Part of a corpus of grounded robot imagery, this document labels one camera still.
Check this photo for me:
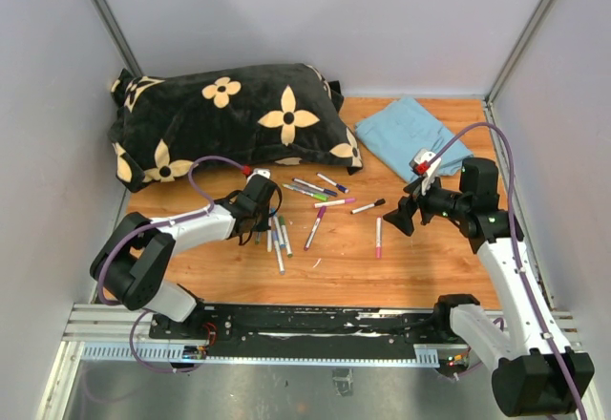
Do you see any black floral pillow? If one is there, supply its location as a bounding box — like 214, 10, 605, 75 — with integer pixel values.
108, 63, 363, 193

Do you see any light blue folded cloth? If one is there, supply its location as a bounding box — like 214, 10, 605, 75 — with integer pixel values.
355, 97, 453, 182

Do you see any navy cap marker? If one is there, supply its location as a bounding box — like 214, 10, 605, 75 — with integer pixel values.
291, 178, 338, 199

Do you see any purple cap marker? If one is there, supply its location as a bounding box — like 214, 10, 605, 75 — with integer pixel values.
304, 207, 327, 251

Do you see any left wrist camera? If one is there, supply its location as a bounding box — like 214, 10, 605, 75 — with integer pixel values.
252, 168, 271, 179

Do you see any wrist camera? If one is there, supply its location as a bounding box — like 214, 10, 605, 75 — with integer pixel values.
252, 168, 271, 179
410, 148, 441, 196

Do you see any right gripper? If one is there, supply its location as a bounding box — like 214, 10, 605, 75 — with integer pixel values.
383, 170, 470, 237

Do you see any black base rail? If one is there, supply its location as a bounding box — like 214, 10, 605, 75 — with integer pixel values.
149, 303, 466, 360

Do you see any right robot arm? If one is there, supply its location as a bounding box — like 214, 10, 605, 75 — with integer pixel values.
383, 157, 595, 417

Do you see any black cap marker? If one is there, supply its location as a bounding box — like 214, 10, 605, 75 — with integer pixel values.
350, 199, 386, 215

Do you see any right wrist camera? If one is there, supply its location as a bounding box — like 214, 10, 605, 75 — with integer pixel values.
410, 148, 441, 196

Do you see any pink cap marker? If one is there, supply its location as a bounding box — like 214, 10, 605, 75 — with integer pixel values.
375, 217, 383, 260

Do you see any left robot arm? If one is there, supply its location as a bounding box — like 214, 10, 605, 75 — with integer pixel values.
90, 168, 282, 340

